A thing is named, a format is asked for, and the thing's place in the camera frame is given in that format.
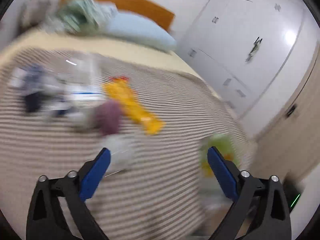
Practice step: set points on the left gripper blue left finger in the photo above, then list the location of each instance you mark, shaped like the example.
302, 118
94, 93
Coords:
45, 217

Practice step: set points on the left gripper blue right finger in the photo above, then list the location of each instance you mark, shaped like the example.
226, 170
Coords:
272, 217

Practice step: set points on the dark blue box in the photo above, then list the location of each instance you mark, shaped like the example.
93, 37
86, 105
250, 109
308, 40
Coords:
33, 87

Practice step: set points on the yellow snack wrapper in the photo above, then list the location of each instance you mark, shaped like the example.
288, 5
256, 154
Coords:
118, 89

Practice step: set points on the clear plastic bag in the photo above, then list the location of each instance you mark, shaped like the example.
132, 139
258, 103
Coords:
79, 68

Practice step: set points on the white milk carton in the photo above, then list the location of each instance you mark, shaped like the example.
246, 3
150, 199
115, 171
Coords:
81, 93

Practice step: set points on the beige wooden door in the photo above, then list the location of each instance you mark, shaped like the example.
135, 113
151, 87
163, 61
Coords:
291, 146

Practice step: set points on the brown checkered bed cover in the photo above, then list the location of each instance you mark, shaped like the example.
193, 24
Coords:
157, 196

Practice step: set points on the purple cloth piece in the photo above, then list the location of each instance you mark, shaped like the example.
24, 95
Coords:
107, 117

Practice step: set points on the white built-in wardrobe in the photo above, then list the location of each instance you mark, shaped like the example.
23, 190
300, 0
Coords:
253, 53

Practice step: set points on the cream mattress sheet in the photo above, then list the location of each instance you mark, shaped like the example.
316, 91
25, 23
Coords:
106, 46

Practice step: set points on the green floral blanket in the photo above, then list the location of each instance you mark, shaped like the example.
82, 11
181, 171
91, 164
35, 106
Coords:
82, 17

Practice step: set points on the light blue pillow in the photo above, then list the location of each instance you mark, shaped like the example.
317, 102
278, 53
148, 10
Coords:
140, 30

